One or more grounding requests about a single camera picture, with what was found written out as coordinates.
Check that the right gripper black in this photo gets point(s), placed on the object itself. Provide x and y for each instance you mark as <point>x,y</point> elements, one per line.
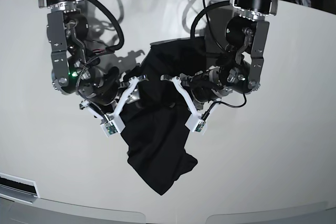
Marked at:
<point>100,91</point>

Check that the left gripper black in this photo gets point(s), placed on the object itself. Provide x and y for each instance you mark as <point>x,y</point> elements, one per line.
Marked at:
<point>204,87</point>

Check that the black t-shirt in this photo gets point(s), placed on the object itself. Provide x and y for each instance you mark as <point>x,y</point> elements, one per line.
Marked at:
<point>155,130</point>

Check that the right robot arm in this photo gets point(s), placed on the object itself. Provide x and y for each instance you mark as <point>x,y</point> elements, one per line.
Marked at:
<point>76,59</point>

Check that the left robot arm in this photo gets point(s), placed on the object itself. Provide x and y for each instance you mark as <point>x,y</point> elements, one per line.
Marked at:
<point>239,64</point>

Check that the white slotted table fixture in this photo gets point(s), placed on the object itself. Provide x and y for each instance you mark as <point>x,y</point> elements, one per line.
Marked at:
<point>19,189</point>

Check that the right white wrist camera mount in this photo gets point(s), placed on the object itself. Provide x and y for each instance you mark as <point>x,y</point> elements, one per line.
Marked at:
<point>111,122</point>

